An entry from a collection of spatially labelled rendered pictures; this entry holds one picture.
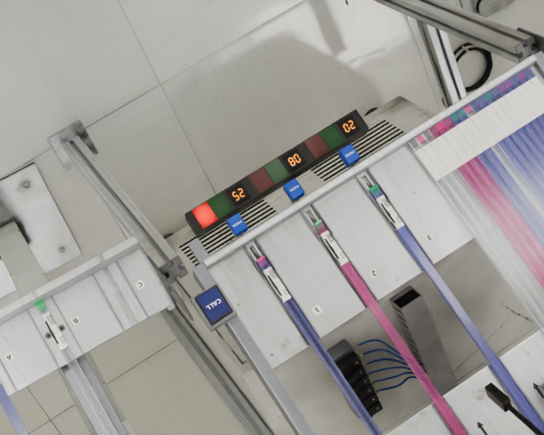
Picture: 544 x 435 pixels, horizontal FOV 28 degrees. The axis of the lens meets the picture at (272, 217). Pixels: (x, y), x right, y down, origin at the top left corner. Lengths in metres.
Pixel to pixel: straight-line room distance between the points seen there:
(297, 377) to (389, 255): 0.39
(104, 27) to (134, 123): 0.23
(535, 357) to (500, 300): 0.46
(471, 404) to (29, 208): 1.09
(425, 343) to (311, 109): 0.71
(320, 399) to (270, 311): 0.42
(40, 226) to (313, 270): 0.85
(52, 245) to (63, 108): 0.31
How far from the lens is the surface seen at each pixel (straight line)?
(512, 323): 2.27
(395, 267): 1.76
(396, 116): 2.50
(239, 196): 1.77
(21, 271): 2.19
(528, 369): 1.77
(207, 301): 1.68
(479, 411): 1.75
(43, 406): 2.64
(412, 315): 2.05
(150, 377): 2.69
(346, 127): 1.82
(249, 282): 1.73
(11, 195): 2.37
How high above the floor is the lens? 2.16
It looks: 56 degrees down
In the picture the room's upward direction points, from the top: 133 degrees clockwise
